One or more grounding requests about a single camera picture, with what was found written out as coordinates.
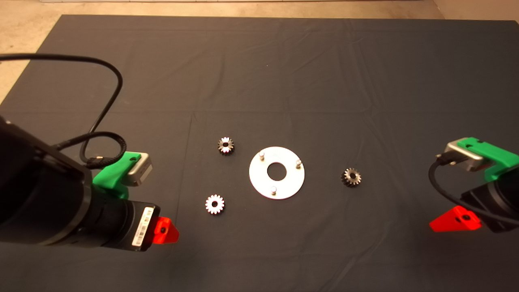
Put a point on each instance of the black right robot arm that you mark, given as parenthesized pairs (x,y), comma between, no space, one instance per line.
(512,198)

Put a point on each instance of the silver camera box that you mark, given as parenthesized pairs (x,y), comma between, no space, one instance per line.
(140,172)
(466,158)

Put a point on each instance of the green left camera mount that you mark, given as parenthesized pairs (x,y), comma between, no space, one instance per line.
(109,174)

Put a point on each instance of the silver right camera box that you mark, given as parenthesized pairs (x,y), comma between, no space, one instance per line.
(466,158)

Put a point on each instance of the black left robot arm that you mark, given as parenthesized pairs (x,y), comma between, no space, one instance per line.
(40,194)

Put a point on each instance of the silver left camera box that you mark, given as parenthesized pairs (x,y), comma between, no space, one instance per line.
(140,172)

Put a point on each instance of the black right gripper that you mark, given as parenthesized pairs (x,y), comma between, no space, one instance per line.
(486,198)

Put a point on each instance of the green right camera mount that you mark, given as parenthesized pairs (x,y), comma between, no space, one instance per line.
(494,156)

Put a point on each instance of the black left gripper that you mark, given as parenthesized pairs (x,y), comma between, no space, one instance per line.
(142,227)

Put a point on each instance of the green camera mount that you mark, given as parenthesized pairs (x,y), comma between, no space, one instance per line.
(494,156)
(109,174)

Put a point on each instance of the dark grey table cloth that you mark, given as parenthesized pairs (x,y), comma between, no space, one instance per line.
(284,81)

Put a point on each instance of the steel planetary gear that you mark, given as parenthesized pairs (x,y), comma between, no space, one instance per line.
(351,177)
(215,204)
(226,146)

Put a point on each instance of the round metal carrier plate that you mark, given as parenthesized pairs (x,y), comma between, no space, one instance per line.
(259,178)

